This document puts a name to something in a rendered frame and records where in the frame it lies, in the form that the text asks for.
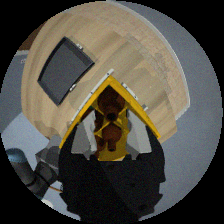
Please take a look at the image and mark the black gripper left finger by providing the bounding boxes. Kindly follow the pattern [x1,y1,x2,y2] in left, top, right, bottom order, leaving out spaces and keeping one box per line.
[57,109,97,182]

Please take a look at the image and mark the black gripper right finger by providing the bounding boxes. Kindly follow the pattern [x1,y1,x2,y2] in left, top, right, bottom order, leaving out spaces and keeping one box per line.
[125,109,166,183]

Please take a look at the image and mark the yellow divided crate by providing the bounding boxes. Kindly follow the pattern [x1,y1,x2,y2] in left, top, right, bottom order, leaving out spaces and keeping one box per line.
[59,76,161,161]

